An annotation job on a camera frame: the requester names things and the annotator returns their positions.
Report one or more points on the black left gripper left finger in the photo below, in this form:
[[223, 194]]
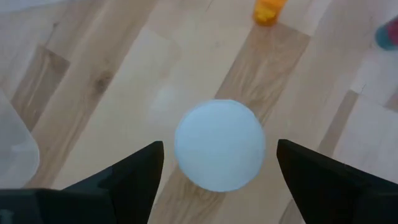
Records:
[[124, 193]]

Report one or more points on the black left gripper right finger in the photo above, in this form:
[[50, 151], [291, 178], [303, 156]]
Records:
[[335, 193]]

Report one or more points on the large orange pill bottle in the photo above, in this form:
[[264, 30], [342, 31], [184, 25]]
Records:
[[219, 146]]

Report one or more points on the blue bottle with pink pills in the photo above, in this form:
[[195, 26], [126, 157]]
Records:
[[388, 34]]

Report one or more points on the small orange pill bottle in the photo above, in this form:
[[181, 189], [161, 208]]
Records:
[[267, 14]]

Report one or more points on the clear plastic bin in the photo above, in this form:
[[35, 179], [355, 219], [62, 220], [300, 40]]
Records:
[[15, 149]]

